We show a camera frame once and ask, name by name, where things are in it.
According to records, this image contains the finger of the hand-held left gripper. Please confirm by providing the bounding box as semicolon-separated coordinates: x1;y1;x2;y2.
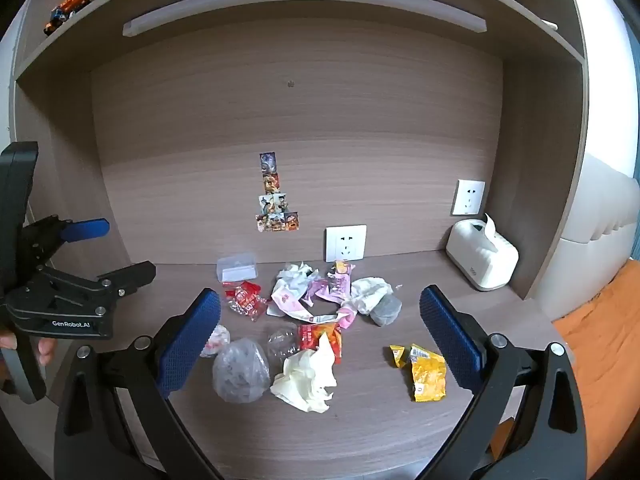
25;260;157;318
20;216;111;266

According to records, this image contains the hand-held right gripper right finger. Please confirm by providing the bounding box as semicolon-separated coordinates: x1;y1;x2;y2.
419;284;586;480

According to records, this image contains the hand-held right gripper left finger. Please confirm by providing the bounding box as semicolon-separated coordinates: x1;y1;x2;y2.
54;287;226;480

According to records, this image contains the grey plastic bag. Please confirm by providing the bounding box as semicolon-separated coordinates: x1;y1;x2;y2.
212;338;272;404

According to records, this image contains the clear plastic box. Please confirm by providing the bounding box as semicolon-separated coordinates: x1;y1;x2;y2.
216;253;259;283

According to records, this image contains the person's left hand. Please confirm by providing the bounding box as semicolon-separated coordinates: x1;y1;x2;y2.
0;332;56;367

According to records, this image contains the white red wrapper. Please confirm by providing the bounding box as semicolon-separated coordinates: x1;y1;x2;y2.
200;324;232;358

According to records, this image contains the yellow snack packet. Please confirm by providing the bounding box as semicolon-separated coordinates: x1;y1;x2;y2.
390;343;447;403

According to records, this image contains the red candy wrapper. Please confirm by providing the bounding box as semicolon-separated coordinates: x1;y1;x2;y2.
222;281;268;322

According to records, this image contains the grey crumpled lump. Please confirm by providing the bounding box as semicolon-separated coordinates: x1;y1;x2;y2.
370;294;403;327

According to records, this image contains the white tissue box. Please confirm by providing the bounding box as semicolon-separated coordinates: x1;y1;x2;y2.
446;213;519;292

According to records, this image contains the clear crumpled plastic wrapper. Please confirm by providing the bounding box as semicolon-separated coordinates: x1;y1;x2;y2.
267;325;301;361

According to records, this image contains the white crumpled tissue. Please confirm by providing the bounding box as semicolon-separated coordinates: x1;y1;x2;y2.
350;276;397;316
277;261;319;301

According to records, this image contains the pink white paper packet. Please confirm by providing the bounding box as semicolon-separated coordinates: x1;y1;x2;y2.
267;281;351;324

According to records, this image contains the cream crumpled tissue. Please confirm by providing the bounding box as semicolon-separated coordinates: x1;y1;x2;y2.
270;332;339;413

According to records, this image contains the red snack packet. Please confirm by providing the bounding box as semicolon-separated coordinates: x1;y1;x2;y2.
298;323;344;365

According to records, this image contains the pink printed wrapper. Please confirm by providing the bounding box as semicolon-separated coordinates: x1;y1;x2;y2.
311;271;360;331

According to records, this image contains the orange bedding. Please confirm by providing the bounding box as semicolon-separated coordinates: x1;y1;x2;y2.
552;259;640;461

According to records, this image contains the cluster of cartoon stickers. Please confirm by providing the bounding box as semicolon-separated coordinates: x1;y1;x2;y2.
256;152;301;233

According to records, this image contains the white padded headboard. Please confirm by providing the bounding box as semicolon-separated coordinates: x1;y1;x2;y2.
537;152;640;322

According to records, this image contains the white wall socket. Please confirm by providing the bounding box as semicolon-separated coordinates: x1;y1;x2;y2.
325;225;367;262
452;179;486;217

